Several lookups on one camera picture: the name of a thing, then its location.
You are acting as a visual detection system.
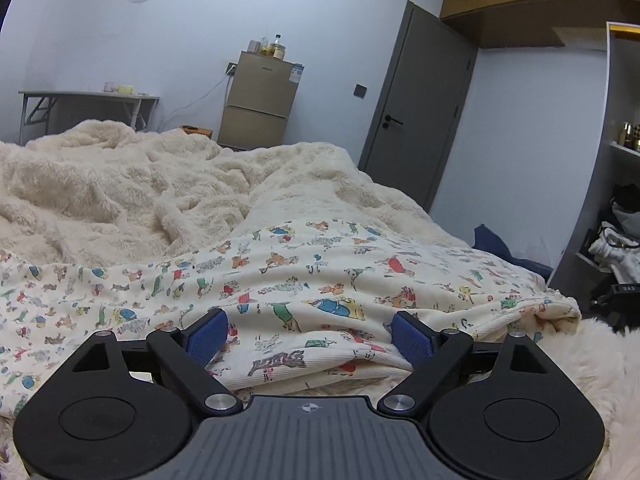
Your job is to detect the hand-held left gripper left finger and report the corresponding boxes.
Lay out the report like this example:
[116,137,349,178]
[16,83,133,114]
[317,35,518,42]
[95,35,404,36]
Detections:
[70,309,243,416]

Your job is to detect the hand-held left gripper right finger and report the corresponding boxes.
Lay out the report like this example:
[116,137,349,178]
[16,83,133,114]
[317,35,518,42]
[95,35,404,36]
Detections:
[377,311,567,416]

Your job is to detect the dog print cream pants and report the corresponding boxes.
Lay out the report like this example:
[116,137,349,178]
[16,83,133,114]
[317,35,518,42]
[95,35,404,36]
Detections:
[0,217,582,418]

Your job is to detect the white clothes pile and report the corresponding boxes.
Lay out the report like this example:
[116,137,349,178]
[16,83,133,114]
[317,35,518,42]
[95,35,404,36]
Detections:
[589,220,640,285]

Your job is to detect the dark clothes pile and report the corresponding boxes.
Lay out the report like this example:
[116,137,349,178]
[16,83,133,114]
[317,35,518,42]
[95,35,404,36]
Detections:
[611,184,640,223]

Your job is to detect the navy blue bag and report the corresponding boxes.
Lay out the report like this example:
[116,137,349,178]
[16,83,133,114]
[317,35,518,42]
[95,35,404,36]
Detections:
[474,224,556,278]

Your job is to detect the gold capped bottles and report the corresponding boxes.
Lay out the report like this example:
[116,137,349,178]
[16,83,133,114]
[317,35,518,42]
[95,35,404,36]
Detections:
[619,121,640,151]

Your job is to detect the cream fleece blanket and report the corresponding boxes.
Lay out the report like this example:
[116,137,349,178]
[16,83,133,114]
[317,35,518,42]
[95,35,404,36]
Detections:
[0,119,556,480]

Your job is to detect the open white wardrobe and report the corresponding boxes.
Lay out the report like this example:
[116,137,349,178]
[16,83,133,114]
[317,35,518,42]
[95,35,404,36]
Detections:
[545,21,640,311]

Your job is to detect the grey door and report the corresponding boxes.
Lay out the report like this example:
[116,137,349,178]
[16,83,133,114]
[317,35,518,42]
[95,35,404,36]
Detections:
[357,0,478,213]

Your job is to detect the beige two-door fridge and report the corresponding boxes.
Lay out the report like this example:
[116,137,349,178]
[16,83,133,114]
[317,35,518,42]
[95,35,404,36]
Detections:
[217,50,304,152]

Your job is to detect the grey folding table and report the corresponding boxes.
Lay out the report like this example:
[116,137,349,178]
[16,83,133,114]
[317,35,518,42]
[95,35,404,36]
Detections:
[18,90,161,146]

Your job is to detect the wooden overhead cabinet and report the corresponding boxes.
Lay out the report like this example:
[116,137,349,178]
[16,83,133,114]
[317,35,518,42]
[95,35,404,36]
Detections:
[440,0,640,51]

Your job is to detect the white power cable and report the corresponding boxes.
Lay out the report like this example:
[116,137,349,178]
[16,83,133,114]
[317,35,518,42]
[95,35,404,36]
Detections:
[160,76,231,121]

